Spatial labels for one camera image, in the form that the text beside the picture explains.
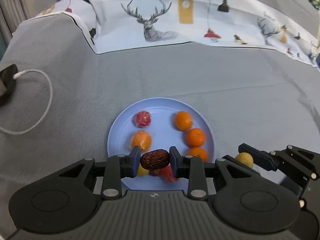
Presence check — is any orange mandarin front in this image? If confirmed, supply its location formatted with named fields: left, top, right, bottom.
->
left=174, top=111, right=193, bottom=131

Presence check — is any white deer print cloth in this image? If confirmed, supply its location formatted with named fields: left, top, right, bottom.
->
left=34, top=0, right=319, bottom=66

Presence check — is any grey sofa cover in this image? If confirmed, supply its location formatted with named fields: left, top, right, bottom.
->
left=1, top=13, right=319, bottom=239

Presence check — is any white charging cable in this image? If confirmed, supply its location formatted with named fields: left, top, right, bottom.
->
left=0, top=69, right=54, bottom=136

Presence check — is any orange fruit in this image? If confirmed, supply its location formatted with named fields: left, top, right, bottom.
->
left=129, top=130, right=152, bottom=153

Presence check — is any black phone device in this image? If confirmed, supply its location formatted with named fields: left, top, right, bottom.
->
left=0, top=64, right=18, bottom=106

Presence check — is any orange mandarin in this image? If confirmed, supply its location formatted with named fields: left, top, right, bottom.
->
left=174, top=111, right=193, bottom=131
left=187, top=147, right=209, bottom=163
left=185, top=128, right=206, bottom=147

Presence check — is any yellow round longan fruit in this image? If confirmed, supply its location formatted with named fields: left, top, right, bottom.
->
left=235, top=152, right=254, bottom=168

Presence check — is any small yellow fruit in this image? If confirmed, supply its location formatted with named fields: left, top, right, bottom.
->
left=137, top=165, right=149, bottom=177

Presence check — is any dark red jujube date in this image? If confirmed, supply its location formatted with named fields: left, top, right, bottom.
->
left=149, top=169, right=162, bottom=177

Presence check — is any red round fruit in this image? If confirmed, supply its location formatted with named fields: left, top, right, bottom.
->
left=133, top=111, right=151, bottom=128

